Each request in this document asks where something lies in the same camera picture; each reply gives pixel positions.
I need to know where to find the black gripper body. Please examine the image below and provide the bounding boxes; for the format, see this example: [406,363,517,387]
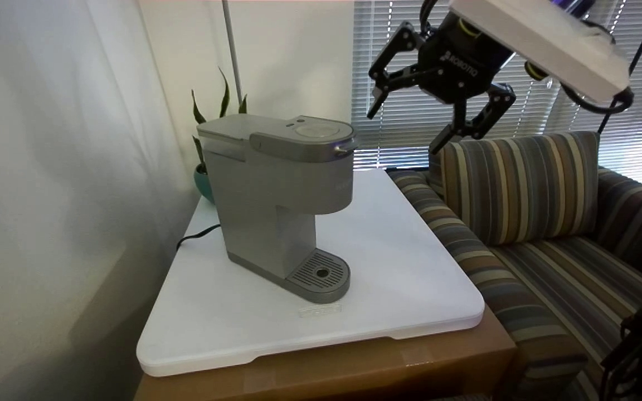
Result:
[413,10,514,107]

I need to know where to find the grey coffee maker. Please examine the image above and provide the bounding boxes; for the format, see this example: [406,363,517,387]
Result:
[193,113,356,308]

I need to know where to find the white window blinds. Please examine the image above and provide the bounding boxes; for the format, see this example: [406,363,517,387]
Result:
[349,0,642,191]

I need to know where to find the striped sofa back cushion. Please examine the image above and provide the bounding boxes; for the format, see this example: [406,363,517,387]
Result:
[427,132,602,248]

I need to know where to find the thin grey vertical pole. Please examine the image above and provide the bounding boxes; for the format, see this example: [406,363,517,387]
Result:
[218,0,245,113]

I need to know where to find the green leafy plant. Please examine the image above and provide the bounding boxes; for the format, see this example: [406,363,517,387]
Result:
[189,69,250,168]

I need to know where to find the striped sofa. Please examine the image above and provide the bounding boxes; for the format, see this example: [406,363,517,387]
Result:
[386,132,642,401]

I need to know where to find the white plastic board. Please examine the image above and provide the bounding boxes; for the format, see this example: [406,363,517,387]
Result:
[136,167,485,379]

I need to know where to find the teal plant pot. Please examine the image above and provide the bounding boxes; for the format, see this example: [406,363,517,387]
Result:
[192,163,218,204]

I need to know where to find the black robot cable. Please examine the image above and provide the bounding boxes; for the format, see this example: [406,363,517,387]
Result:
[523,63,636,118]

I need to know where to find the black power cable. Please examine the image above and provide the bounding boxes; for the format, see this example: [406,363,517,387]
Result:
[174,222,223,253]

